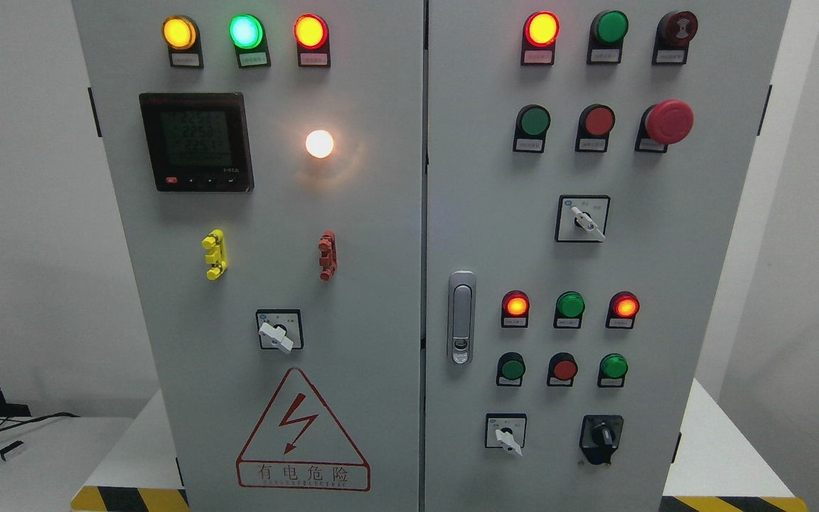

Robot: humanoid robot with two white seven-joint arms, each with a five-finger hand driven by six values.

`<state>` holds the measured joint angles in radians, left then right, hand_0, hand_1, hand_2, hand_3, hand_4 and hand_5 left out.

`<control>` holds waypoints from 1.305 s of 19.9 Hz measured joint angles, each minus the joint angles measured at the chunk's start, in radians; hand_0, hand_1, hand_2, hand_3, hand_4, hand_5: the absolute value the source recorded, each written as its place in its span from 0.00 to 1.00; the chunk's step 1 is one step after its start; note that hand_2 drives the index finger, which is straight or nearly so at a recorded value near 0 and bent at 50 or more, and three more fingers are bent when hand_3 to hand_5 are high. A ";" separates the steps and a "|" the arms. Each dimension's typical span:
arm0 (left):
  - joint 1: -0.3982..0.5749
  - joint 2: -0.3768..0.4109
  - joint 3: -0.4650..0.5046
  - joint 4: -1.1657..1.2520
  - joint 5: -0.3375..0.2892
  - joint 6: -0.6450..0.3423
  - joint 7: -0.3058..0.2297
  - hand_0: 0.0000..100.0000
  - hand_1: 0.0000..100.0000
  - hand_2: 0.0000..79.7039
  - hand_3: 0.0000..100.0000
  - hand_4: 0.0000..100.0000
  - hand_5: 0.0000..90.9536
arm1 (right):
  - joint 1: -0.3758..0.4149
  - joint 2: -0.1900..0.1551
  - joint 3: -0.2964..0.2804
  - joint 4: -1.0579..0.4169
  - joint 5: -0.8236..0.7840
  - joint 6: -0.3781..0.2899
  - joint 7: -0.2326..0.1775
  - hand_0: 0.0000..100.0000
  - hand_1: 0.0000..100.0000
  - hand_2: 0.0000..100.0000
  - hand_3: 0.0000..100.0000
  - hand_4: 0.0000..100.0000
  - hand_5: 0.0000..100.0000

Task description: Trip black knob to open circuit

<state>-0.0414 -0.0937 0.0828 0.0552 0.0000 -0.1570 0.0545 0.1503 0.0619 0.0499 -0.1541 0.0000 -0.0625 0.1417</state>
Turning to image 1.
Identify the black knob selector switch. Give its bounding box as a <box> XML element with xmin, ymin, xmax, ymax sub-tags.
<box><xmin>579</xmin><ymin>415</ymin><xmax>624</xmax><ymax>464</ymax></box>

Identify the red terminal connector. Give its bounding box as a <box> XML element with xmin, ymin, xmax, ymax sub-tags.
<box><xmin>318</xmin><ymin>230</ymin><xmax>338</xmax><ymax>282</ymax></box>

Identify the red lit indicator middle left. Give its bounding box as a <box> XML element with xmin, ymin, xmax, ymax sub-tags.
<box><xmin>501</xmin><ymin>289</ymin><xmax>530</xmax><ymax>328</ymax></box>

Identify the red lit indicator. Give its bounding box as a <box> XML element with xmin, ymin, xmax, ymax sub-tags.
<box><xmin>520</xmin><ymin>11</ymin><xmax>560</xmax><ymax>67</ymax></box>
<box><xmin>606</xmin><ymin>291</ymin><xmax>640</xmax><ymax>330</ymax></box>
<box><xmin>501</xmin><ymin>289</ymin><xmax>530</xmax><ymax>328</ymax></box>

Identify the white glowing lamp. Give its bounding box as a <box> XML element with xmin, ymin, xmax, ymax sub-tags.
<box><xmin>304</xmin><ymin>129</ymin><xmax>335</xmax><ymax>159</ymax></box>

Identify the green push button lower left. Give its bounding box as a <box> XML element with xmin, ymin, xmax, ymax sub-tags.
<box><xmin>496</xmin><ymin>352</ymin><xmax>526</xmax><ymax>387</ymax></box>

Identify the green push button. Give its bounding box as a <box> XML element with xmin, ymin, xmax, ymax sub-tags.
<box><xmin>513</xmin><ymin>104</ymin><xmax>550</xmax><ymax>154</ymax></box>
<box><xmin>496</xmin><ymin>352</ymin><xmax>526</xmax><ymax>387</ymax></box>
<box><xmin>596</xmin><ymin>353</ymin><xmax>628</xmax><ymax>388</ymax></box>

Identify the green indicator middle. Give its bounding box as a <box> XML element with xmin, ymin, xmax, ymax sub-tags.
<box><xmin>553</xmin><ymin>291</ymin><xmax>585</xmax><ymax>329</ymax></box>

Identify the grey left cabinet door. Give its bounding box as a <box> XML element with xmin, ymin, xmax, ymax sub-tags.
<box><xmin>73</xmin><ymin>1</ymin><xmax>424</xmax><ymax>511</ymax></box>

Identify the grey cabinet door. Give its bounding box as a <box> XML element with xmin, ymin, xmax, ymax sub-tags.
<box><xmin>73</xmin><ymin>1</ymin><xmax>424</xmax><ymax>511</ymax></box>
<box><xmin>424</xmin><ymin>1</ymin><xmax>790</xmax><ymax>511</ymax></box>

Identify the green push button upper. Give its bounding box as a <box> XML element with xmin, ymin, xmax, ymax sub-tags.
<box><xmin>513</xmin><ymin>104</ymin><xmax>550</xmax><ymax>154</ymax></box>

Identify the red push button lower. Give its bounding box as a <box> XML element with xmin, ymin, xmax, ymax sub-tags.
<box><xmin>546</xmin><ymin>352</ymin><xmax>579</xmax><ymax>387</ymax></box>

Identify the red push button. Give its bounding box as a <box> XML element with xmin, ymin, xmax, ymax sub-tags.
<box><xmin>574</xmin><ymin>104</ymin><xmax>616</xmax><ymax>153</ymax></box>
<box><xmin>546</xmin><ymin>352</ymin><xmax>579</xmax><ymax>387</ymax></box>

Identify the yellow terminal connector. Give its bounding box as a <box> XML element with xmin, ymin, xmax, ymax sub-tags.
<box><xmin>201</xmin><ymin>229</ymin><xmax>228</xmax><ymax>281</ymax></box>

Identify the grey right cabinet door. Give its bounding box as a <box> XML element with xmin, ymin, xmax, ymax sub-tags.
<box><xmin>424</xmin><ymin>1</ymin><xmax>790</xmax><ymax>511</ymax></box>

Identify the red electric warning sticker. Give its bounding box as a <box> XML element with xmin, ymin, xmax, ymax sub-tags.
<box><xmin>237</xmin><ymin>368</ymin><xmax>371</xmax><ymax>492</ymax></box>

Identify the red lit indicator middle right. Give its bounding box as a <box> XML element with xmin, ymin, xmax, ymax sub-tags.
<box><xmin>606</xmin><ymin>291</ymin><xmax>640</xmax><ymax>330</ymax></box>

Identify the red push button upper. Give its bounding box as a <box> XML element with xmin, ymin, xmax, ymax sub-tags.
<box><xmin>574</xmin><ymin>104</ymin><xmax>616</xmax><ymax>153</ymax></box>

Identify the green push button lower right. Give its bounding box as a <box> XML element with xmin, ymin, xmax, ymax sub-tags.
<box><xmin>596</xmin><ymin>353</ymin><xmax>628</xmax><ymax>388</ymax></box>

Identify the black digital power meter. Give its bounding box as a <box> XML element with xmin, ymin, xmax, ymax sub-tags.
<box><xmin>139</xmin><ymin>92</ymin><xmax>254</xmax><ymax>193</ymax></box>

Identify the red indicator light top left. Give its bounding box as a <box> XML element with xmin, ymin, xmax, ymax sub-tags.
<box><xmin>294</xmin><ymin>13</ymin><xmax>331</xmax><ymax>68</ymax></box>

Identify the red lit indicator top right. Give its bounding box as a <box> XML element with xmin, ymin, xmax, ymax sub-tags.
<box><xmin>520</xmin><ymin>11</ymin><xmax>560</xmax><ymax>67</ymax></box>

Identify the green indicator light top left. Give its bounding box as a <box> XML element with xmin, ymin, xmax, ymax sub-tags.
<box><xmin>228</xmin><ymin>14</ymin><xmax>271</xmax><ymax>68</ymax></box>

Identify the red emergency stop button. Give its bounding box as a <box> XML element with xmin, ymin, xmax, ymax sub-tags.
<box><xmin>634</xmin><ymin>98</ymin><xmax>695</xmax><ymax>154</ymax></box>

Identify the green indicator top right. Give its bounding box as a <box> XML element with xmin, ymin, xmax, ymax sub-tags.
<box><xmin>587</xmin><ymin>10</ymin><xmax>628</xmax><ymax>65</ymax></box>

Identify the yellow indicator light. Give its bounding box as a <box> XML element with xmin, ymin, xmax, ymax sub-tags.
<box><xmin>162</xmin><ymin>14</ymin><xmax>203</xmax><ymax>68</ymax></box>

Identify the dark red buzzer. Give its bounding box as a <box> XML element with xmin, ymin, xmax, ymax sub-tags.
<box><xmin>651</xmin><ymin>11</ymin><xmax>698</xmax><ymax>65</ymax></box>

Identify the small black white adapter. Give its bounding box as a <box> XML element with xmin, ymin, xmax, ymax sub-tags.
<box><xmin>0</xmin><ymin>440</ymin><xmax>26</xmax><ymax>462</ymax></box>

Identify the silver door handle lock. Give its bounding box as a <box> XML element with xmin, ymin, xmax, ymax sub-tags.
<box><xmin>446</xmin><ymin>271</ymin><xmax>476</xmax><ymax>364</ymax></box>

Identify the white selector switch left door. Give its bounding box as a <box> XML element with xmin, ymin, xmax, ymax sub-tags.
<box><xmin>255</xmin><ymin>309</ymin><xmax>304</xmax><ymax>354</ymax></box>

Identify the white selector switch upper right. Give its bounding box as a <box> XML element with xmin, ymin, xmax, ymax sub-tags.
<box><xmin>555</xmin><ymin>195</ymin><xmax>611</xmax><ymax>243</ymax></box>

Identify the white selector switch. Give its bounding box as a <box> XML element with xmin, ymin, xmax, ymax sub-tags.
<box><xmin>555</xmin><ymin>195</ymin><xmax>611</xmax><ymax>243</ymax></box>
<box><xmin>484</xmin><ymin>414</ymin><xmax>528</xmax><ymax>457</ymax></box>

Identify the white selector switch lower right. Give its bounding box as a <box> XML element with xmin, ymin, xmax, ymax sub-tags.
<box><xmin>484</xmin><ymin>414</ymin><xmax>528</xmax><ymax>457</ymax></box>

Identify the black cable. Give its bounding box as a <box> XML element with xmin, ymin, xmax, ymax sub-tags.
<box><xmin>0</xmin><ymin>412</ymin><xmax>80</xmax><ymax>446</ymax></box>

